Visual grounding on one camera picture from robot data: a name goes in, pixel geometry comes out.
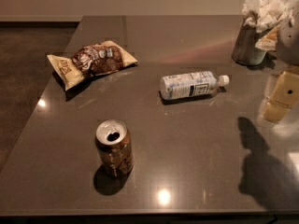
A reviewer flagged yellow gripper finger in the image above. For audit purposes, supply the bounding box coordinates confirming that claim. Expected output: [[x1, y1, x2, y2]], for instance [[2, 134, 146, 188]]
[[261, 67, 299, 123]]

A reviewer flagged blue plastic water bottle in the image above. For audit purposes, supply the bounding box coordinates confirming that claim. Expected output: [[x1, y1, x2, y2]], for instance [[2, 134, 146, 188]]
[[160, 71, 230, 101]]

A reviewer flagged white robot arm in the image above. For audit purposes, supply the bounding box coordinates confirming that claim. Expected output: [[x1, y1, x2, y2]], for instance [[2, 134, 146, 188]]
[[256, 17, 299, 123]]

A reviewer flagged brown chip bag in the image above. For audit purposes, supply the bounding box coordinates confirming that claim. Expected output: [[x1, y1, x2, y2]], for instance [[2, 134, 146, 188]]
[[48, 40, 137, 90]]

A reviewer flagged metal cylindrical container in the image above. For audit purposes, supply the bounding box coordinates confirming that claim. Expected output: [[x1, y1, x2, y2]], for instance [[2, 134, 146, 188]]
[[232, 25, 266, 66]]

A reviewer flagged brown soda can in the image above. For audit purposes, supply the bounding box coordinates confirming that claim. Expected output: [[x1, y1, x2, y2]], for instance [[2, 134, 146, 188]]
[[95, 119, 133, 177]]

